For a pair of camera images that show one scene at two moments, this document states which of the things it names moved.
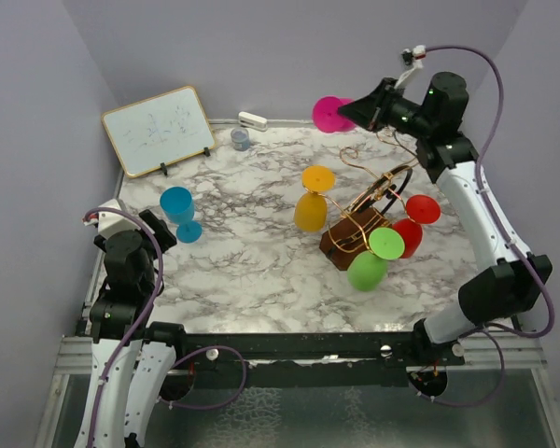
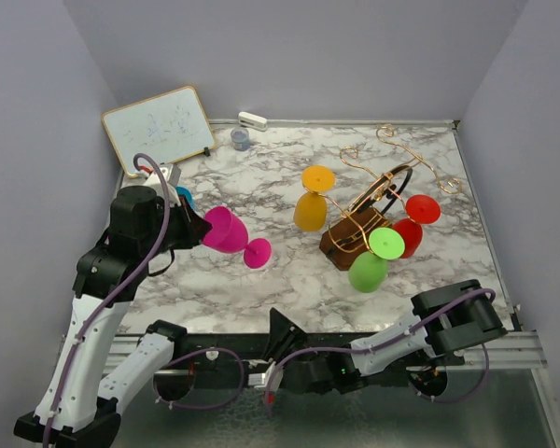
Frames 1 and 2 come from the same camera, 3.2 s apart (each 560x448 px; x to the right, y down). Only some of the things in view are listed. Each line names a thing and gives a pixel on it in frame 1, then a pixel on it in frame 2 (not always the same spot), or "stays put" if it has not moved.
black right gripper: [370, 110] to [282, 336]
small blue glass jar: [240, 138] stays put
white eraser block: [253, 121] stays put
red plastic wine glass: [420, 209] stays put
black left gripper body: [165, 239] to [177, 228]
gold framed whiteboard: [159, 131] stays put
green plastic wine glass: [368, 269] stays put
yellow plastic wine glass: [311, 207] stays put
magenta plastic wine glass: [326, 116] to [229, 234]
